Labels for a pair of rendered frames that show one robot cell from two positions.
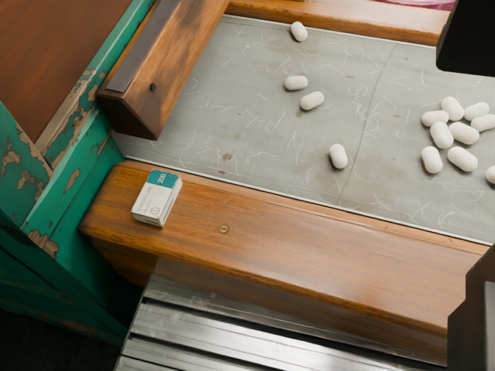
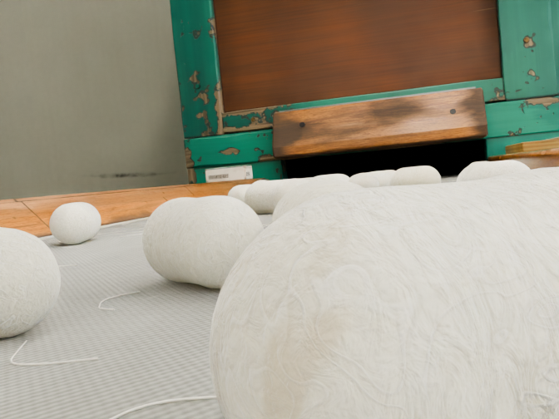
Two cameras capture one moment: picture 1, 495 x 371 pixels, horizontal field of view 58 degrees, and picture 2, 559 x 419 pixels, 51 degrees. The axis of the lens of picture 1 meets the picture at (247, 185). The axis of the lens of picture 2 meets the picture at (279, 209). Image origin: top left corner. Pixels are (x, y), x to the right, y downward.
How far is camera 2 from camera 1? 89 cm
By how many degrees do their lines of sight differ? 82
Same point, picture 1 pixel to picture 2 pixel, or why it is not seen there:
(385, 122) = not seen: hidden behind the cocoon
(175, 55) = (343, 124)
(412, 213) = not seen: hidden behind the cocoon
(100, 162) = (259, 168)
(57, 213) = (207, 158)
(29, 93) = (242, 84)
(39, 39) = (265, 62)
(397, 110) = not seen: hidden behind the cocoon
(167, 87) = (314, 135)
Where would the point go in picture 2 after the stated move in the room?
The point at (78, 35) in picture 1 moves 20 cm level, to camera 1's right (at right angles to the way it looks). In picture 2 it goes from (296, 81) to (331, 51)
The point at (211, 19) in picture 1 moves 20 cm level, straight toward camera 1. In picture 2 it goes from (412, 129) to (269, 140)
